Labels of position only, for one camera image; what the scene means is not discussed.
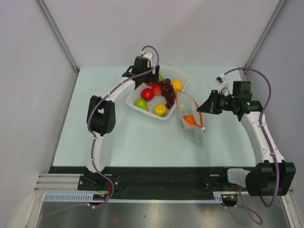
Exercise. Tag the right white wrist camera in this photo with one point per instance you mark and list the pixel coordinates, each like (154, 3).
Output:
(223, 84)

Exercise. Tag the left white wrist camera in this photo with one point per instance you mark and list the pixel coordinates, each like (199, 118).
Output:
(148, 56)

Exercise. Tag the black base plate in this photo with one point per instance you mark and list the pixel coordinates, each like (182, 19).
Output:
(153, 183)

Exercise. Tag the left white cable duct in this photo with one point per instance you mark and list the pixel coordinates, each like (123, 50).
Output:
(75, 197)

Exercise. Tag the aluminium frame post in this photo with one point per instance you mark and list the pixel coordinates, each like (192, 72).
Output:
(266, 31)
(57, 34)

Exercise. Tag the clear zip bag orange zipper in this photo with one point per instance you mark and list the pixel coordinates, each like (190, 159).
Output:
(186, 105)

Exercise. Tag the right aluminium frame post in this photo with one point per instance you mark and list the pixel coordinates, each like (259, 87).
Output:
(266, 31)

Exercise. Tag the yellow lemon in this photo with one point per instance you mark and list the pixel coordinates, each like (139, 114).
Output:
(177, 86)

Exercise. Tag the red green apple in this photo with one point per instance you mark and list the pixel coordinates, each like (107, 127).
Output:
(147, 94)

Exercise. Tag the yellow green mango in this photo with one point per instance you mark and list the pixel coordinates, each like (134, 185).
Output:
(160, 110)

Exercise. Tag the small red apple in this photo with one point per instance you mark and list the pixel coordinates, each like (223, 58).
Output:
(156, 90)

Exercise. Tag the white plastic basket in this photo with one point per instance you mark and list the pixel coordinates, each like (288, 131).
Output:
(165, 72)

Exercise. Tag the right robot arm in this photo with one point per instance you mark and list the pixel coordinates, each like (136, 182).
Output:
(272, 175)

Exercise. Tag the yellow green pear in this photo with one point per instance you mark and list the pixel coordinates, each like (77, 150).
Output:
(141, 103)

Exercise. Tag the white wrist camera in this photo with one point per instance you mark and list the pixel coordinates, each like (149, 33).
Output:
(223, 84)
(148, 56)

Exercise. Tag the dark purple grape bunch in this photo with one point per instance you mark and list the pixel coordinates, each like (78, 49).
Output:
(167, 91)

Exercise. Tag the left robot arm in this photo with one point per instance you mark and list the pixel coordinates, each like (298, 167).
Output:
(101, 117)

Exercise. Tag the right aluminium rail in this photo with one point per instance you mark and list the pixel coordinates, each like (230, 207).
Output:
(243, 73)

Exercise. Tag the white cable duct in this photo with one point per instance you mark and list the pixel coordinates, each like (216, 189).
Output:
(228, 197)
(75, 197)

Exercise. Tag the left aluminium frame post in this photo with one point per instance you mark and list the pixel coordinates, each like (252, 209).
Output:
(57, 34)

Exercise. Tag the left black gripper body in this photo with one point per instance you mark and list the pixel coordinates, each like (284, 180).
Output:
(149, 77)

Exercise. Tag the orange fruit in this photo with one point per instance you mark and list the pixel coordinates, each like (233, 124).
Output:
(190, 120)

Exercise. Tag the large red apple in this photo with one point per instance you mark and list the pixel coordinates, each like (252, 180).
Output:
(151, 84)

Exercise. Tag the right white cable duct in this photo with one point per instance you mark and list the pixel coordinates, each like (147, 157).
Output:
(228, 197)

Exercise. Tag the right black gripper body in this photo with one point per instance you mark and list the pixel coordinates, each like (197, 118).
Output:
(219, 102)

